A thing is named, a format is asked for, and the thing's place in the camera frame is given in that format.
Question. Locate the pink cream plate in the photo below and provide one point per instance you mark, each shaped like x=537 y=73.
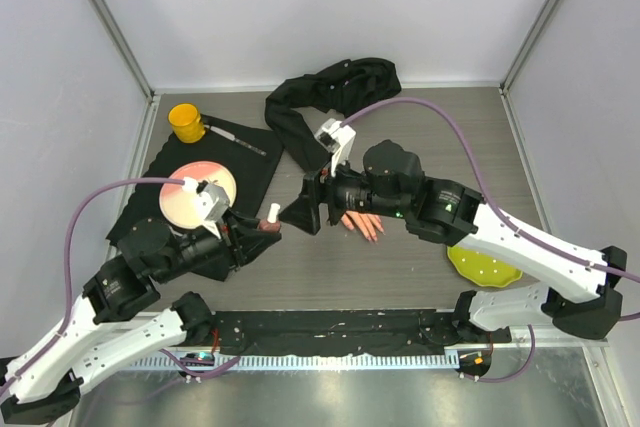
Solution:
x=176 y=204

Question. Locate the black placemat cloth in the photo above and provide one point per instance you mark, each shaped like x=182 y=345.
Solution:
x=251 y=171

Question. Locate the black sleeved shirt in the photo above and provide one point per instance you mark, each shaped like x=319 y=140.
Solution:
x=345 y=87

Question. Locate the nail polish bottle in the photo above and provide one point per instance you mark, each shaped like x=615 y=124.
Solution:
x=269 y=227

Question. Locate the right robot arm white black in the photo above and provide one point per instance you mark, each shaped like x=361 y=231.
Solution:
x=574 y=289

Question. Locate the yellow cup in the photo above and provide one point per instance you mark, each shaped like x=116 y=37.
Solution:
x=186 y=123

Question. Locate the mannequin hand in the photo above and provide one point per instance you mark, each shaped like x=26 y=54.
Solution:
x=368 y=225

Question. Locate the yellow green plate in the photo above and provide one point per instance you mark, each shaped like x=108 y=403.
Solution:
x=481 y=269

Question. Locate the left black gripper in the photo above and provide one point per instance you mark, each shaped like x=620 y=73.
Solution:
x=241 y=248

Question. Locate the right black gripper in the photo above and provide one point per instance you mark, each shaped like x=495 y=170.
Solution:
x=319 y=188

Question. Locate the table knife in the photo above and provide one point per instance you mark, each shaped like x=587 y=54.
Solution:
x=231 y=137

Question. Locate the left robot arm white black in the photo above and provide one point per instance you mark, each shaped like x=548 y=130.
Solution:
x=49 y=380

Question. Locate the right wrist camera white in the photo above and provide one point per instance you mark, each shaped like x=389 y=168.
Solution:
x=337 y=139

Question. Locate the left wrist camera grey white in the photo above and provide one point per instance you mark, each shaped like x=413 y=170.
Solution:
x=210 y=204

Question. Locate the white nail polish cap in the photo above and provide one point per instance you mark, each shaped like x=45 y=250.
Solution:
x=273 y=212

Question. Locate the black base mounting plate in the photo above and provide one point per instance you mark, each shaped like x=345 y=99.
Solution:
x=339 y=333

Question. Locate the white slotted cable duct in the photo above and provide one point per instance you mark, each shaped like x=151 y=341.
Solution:
x=446 y=361

